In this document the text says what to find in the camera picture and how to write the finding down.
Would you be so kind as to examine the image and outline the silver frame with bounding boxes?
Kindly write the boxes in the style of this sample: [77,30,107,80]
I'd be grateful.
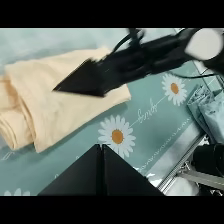
[156,132,224,197]

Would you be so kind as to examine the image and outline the cream T-shirt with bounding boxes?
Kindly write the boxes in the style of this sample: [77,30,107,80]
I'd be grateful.
[0,46,132,154]

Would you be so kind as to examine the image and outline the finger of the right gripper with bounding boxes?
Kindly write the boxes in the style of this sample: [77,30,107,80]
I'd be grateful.
[52,58,113,98]

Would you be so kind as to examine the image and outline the light blue jeans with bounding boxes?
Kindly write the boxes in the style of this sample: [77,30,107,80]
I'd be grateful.
[186,84,224,145]

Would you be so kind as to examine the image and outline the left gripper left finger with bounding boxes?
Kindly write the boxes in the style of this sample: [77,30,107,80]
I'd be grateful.
[37,143,103,197]

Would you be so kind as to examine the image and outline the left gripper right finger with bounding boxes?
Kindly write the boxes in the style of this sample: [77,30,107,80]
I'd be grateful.
[101,143,165,197]

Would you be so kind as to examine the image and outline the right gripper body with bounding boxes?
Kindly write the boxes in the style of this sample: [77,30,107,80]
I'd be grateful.
[99,40,158,92]

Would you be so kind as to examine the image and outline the black cable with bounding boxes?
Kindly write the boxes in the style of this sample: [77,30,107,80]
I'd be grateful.
[112,28,146,55]

